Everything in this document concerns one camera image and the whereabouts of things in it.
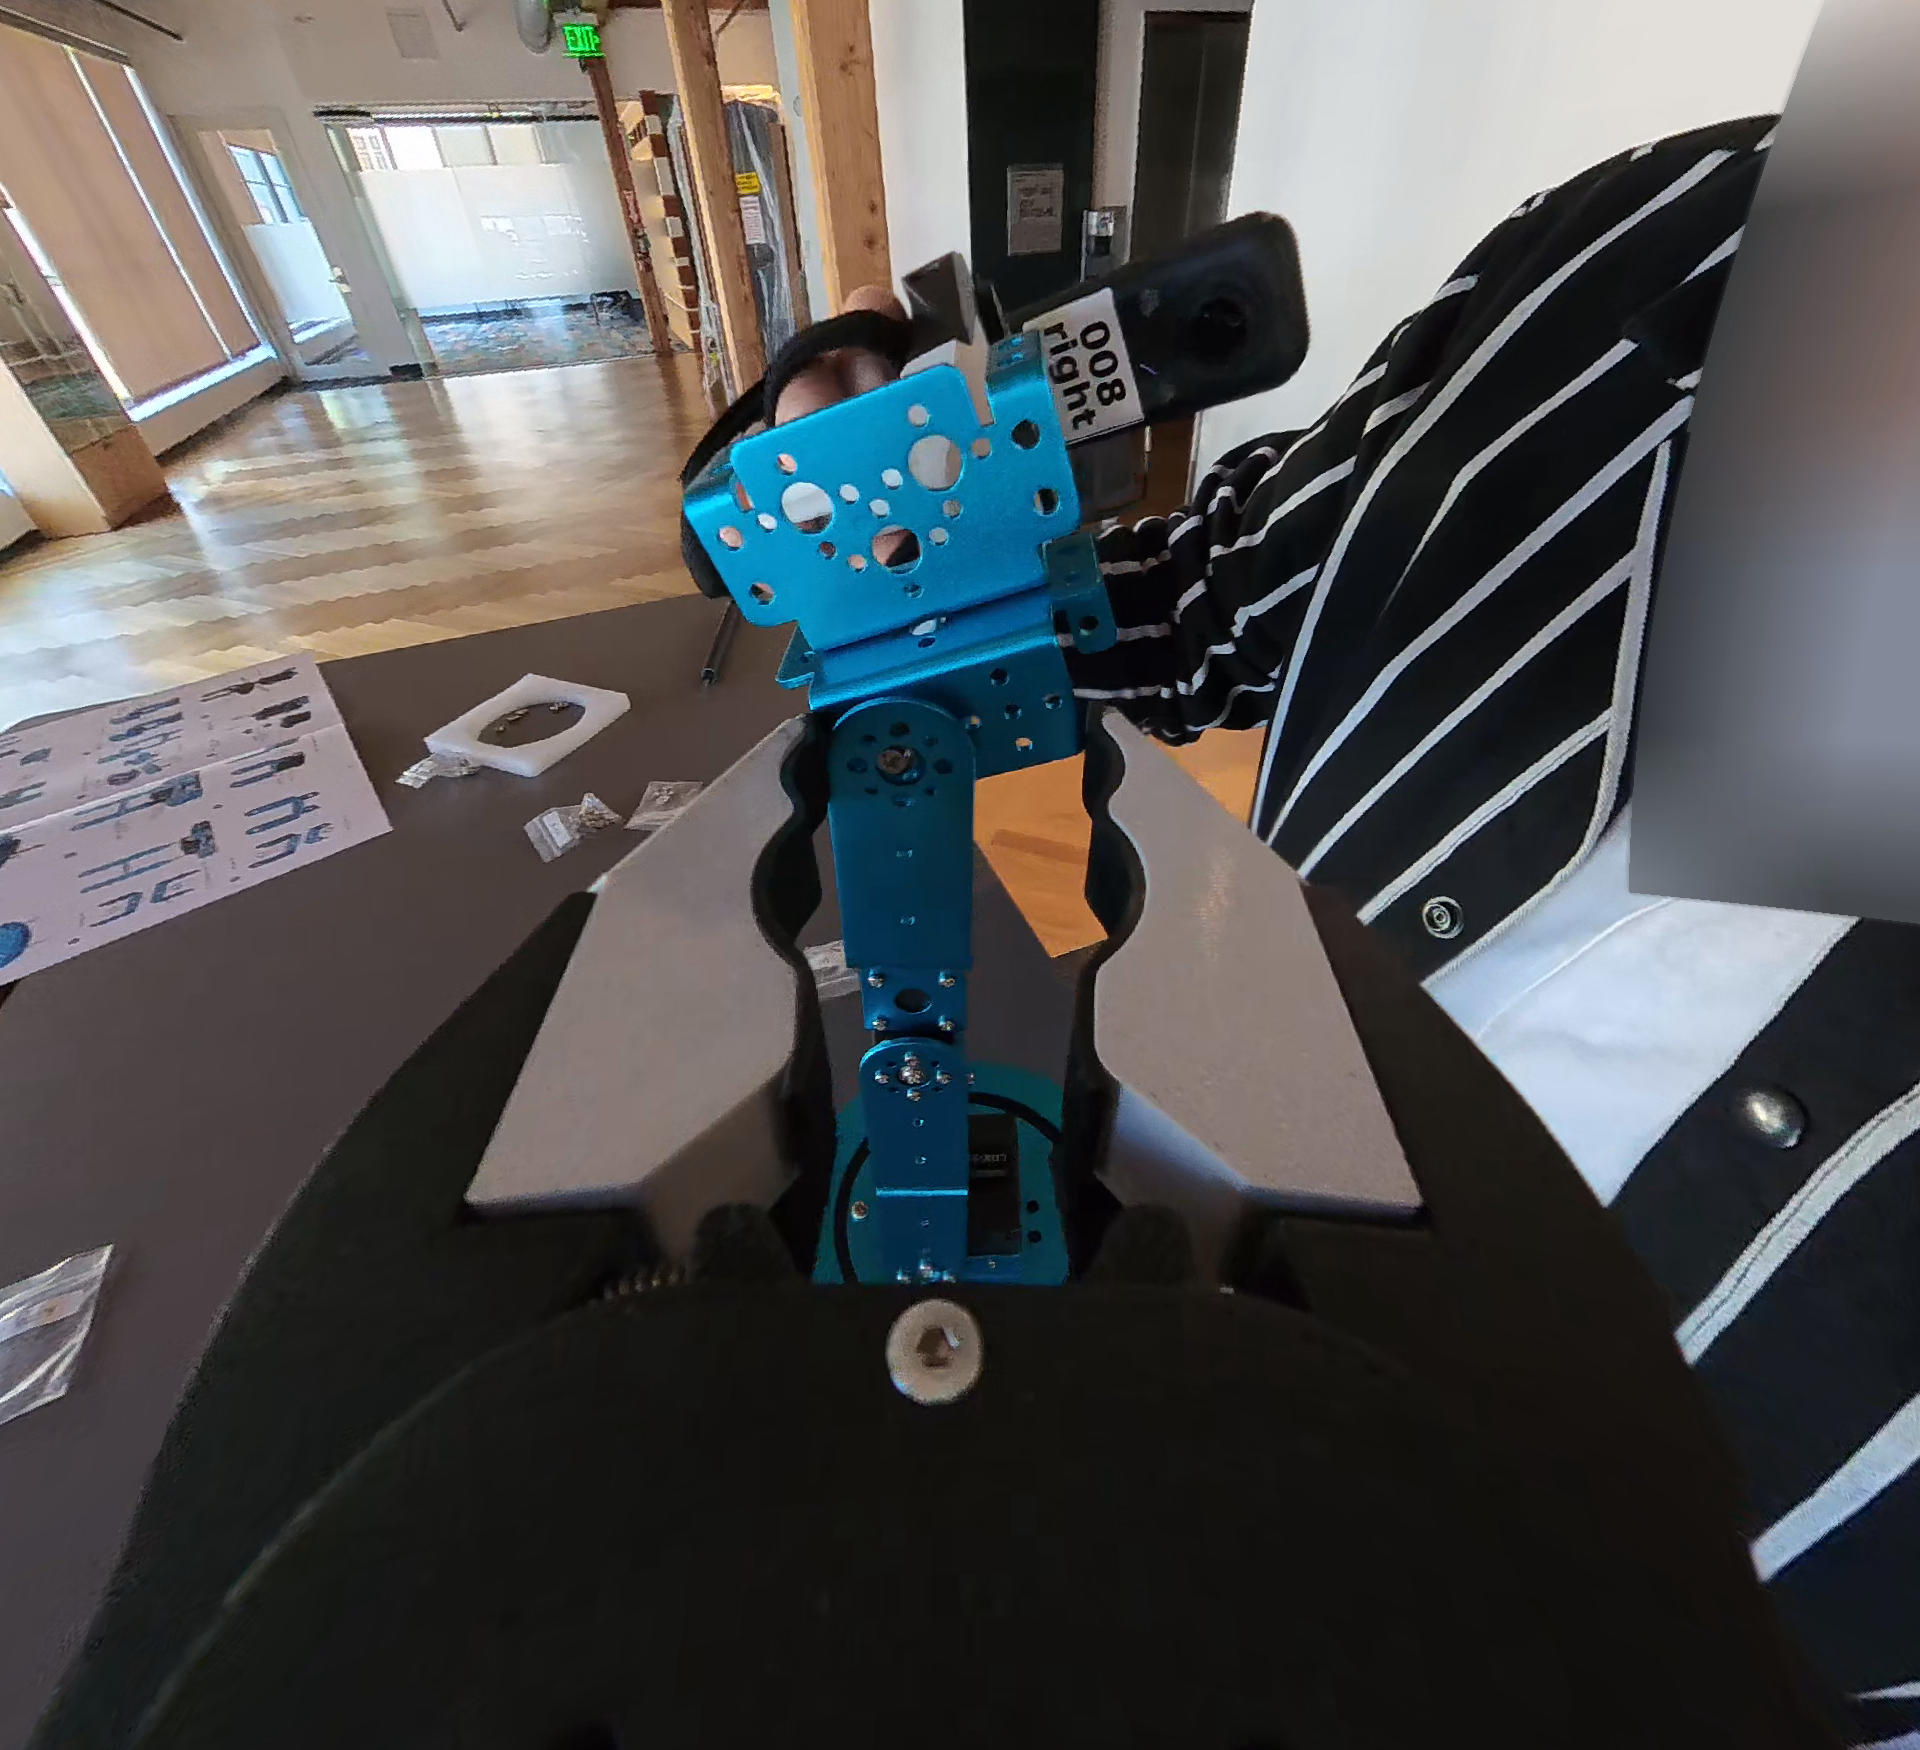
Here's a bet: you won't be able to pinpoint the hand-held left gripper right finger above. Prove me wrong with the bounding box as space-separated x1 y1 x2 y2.
1070 708 1424 1256

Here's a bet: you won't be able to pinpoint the person's white shirt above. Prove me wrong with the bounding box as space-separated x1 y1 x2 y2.
1427 850 1861 1211

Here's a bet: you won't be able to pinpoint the large glass window wall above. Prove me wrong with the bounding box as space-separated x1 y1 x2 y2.
0 24 279 431

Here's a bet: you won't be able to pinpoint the blue metal toy robot arm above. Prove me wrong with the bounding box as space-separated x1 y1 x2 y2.
682 332 1119 1286

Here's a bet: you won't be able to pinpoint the dark desk with wooden edge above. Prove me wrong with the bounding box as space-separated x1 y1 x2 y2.
0 587 1112 1750

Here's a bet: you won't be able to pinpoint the person's right forearm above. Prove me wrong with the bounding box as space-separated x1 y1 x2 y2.
1074 426 1360 750

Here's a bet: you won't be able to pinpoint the white foam frame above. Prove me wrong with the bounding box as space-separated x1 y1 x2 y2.
424 672 629 780

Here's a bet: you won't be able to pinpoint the scattered clear plastic parts bags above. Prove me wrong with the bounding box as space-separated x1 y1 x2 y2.
0 752 864 1424

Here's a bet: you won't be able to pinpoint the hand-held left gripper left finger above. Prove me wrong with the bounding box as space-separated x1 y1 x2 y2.
466 716 836 1241

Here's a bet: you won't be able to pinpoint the printed instruction sheet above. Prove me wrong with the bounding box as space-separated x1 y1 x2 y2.
0 651 396 987

